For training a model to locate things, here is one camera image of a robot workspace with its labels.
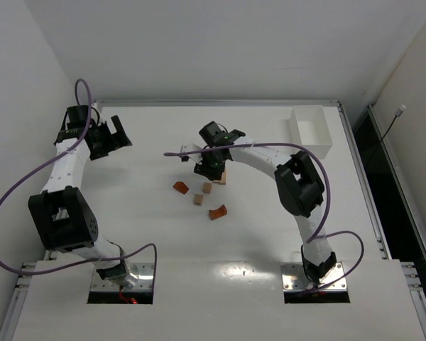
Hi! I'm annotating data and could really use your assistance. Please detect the long engraved wood block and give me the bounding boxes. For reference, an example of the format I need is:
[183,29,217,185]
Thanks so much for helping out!
[212,169,226,185]

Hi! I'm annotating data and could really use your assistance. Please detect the light wood cube letter H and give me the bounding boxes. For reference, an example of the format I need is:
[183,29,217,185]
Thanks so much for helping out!
[202,182,213,194]

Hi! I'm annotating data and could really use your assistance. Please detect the light wood cube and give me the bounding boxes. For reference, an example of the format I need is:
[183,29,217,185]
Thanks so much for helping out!
[193,194,204,206]

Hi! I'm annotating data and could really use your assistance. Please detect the orange triangular wood block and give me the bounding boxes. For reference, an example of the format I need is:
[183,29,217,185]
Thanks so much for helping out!
[173,181,189,195]

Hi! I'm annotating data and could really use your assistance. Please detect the orange arch wood block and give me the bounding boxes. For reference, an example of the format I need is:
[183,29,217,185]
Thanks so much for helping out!
[208,205,228,220]

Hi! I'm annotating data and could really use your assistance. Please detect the white perforated plastic box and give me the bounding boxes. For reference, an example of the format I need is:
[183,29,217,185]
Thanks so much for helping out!
[288,105,332,160]

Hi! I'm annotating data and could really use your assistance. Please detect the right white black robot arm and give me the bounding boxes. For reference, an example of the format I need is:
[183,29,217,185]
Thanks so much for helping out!
[194,121,337,284]

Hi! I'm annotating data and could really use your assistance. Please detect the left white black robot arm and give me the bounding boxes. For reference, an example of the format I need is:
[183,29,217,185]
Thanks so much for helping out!
[28,105,132,288]

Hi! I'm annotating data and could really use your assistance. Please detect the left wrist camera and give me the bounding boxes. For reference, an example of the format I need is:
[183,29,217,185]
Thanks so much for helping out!
[54,105,88,144]

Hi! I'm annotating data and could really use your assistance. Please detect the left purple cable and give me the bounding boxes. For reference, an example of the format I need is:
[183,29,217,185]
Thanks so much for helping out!
[0,78,158,276]

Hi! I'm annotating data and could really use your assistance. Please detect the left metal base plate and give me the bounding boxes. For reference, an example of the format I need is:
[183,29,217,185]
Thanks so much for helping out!
[90,263,155,293]

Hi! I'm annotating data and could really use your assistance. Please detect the metal base plate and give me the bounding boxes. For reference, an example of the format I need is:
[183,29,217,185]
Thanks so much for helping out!
[280,261,349,294]
[90,263,155,293]

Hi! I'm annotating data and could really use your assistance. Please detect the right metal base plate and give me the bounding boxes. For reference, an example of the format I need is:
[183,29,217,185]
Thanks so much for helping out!
[280,261,349,294]

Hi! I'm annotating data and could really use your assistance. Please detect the black wall cable white plug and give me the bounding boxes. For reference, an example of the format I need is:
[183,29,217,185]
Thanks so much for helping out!
[368,103,408,168]

